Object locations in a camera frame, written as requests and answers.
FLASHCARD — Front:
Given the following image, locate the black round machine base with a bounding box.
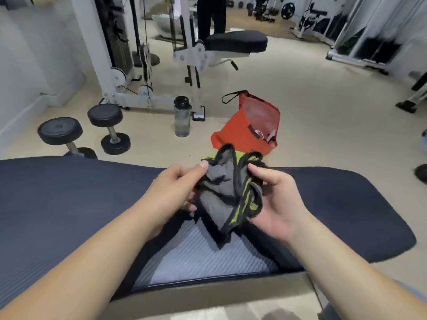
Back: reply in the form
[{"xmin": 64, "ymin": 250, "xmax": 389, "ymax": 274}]
[{"xmin": 132, "ymin": 51, "xmax": 161, "ymax": 68}]

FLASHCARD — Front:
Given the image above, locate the person's left forearm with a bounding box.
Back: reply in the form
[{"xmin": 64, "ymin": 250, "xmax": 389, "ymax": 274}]
[{"xmin": 0, "ymin": 203, "xmax": 167, "ymax": 320}]

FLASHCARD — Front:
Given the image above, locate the clear water bottle black lid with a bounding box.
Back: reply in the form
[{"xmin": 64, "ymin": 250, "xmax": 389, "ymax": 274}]
[{"xmin": 173, "ymin": 96, "xmax": 192, "ymax": 138}]

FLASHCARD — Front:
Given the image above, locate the clear plastic bag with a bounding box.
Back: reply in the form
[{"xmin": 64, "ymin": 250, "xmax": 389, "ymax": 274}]
[{"xmin": 245, "ymin": 96, "xmax": 280, "ymax": 142}]

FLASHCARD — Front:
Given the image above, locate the white box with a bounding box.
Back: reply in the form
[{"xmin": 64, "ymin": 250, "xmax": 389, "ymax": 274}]
[{"xmin": 152, "ymin": 15, "xmax": 184, "ymax": 37}]

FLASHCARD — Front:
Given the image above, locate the black round dumbbell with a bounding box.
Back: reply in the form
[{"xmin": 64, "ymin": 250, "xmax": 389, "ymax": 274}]
[
  {"xmin": 87, "ymin": 103, "xmax": 131, "ymax": 156},
  {"xmin": 37, "ymin": 117, "xmax": 98, "ymax": 160}
]

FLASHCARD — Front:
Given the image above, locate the person's right hand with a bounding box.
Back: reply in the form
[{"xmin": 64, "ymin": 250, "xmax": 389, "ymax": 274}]
[{"xmin": 247, "ymin": 163, "xmax": 316, "ymax": 245}]

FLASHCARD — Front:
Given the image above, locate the red shopping bag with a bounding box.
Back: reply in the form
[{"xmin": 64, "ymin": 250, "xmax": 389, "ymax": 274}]
[{"xmin": 210, "ymin": 90, "xmax": 281, "ymax": 157}]

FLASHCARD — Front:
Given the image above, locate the person's left hand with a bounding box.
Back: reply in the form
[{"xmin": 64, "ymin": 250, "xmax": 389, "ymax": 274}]
[{"xmin": 140, "ymin": 160, "xmax": 210, "ymax": 242}]

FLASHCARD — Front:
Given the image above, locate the grey microfibre cloth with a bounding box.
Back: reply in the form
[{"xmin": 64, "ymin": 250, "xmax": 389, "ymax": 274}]
[{"xmin": 193, "ymin": 144, "xmax": 267, "ymax": 250}]

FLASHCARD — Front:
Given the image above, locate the white plate storage rack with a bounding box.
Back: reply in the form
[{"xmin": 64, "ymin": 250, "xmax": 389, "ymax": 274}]
[{"xmin": 326, "ymin": 0, "xmax": 414, "ymax": 76}]

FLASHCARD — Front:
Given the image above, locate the black machine seat pad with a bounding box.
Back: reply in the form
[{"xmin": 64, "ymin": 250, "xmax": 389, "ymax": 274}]
[{"xmin": 205, "ymin": 30, "xmax": 269, "ymax": 54}]

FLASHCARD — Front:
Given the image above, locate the person's grey trouser leg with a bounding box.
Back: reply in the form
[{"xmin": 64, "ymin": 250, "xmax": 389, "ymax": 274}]
[{"xmin": 322, "ymin": 280, "xmax": 427, "ymax": 320}]

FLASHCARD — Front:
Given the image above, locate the person's right forearm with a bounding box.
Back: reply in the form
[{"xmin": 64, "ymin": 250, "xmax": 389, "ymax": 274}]
[{"xmin": 286, "ymin": 216, "xmax": 427, "ymax": 320}]

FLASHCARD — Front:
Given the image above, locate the dark blue padded bench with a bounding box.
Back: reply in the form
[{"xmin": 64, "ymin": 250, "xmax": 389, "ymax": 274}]
[{"xmin": 0, "ymin": 156, "xmax": 418, "ymax": 310}]

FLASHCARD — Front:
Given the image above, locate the row of black dumbbells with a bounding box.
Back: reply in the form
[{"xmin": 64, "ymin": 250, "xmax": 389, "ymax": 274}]
[{"xmin": 226, "ymin": 0, "xmax": 254, "ymax": 16}]

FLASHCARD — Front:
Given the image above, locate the white cable machine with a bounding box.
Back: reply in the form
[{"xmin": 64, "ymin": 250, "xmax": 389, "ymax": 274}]
[{"xmin": 70, "ymin": 0, "xmax": 269, "ymax": 122}]

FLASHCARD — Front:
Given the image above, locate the white machine leg black foot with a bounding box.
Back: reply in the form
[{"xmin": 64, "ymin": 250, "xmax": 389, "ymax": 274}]
[{"xmin": 396, "ymin": 71, "xmax": 427, "ymax": 114}]

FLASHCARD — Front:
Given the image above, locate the white machine with black pads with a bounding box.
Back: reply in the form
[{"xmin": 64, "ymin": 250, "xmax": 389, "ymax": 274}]
[{"xmin": 293, "ymin": 3, "xmax": 334, "ymax": 39}]

